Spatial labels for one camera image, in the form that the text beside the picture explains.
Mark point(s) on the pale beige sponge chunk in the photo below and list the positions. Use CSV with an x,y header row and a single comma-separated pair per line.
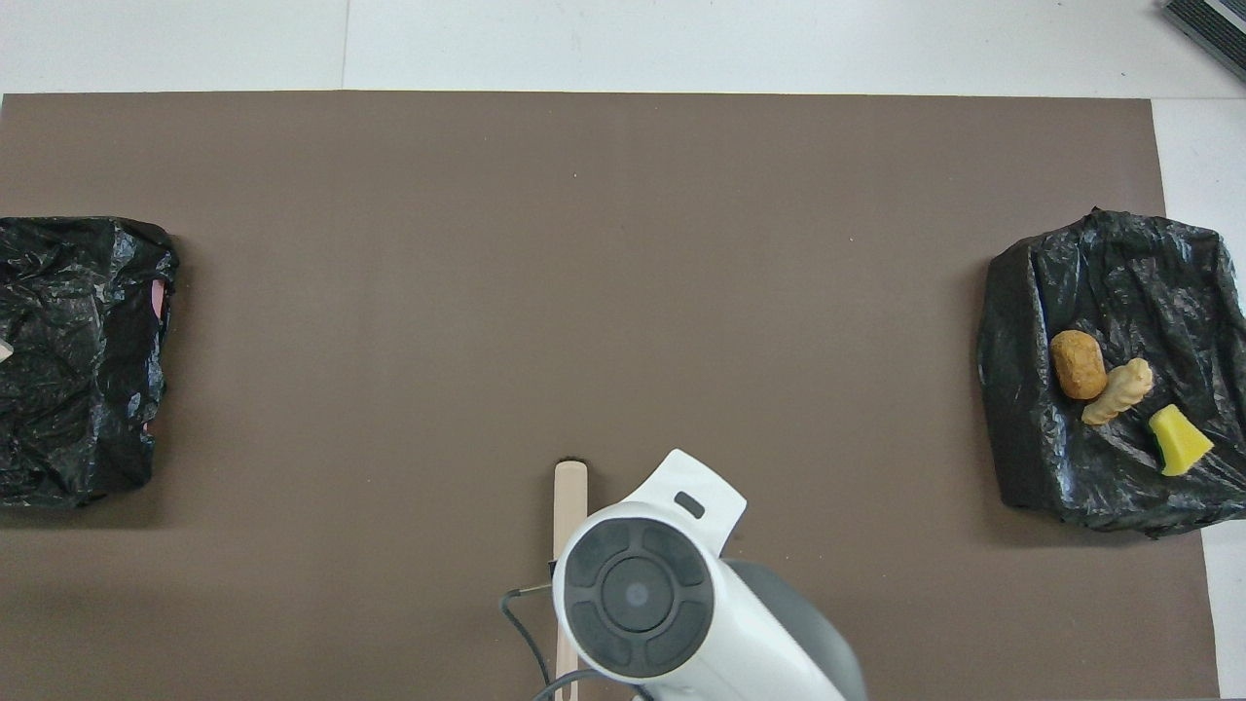
x,y
1117,391

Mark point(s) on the brown table mat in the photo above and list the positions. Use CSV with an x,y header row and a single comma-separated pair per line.
x,y
389,292

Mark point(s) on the orange-brown sponge lump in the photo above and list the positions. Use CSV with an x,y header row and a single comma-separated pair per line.
x,y
1079,365

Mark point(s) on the dark grey ribbed object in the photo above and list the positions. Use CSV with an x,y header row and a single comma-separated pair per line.
x,y
1212,24

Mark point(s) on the beige hand brush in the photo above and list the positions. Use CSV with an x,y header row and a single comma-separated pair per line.
x,y
569,497

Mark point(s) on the yellow sponge wedge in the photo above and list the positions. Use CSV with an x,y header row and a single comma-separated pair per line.
x,y
1180,441

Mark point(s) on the black bag-lined bin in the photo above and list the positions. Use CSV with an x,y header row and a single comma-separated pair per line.
x,y
1071,292
68,370

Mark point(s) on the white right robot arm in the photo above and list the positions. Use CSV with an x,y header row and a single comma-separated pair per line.
x,y
681,604

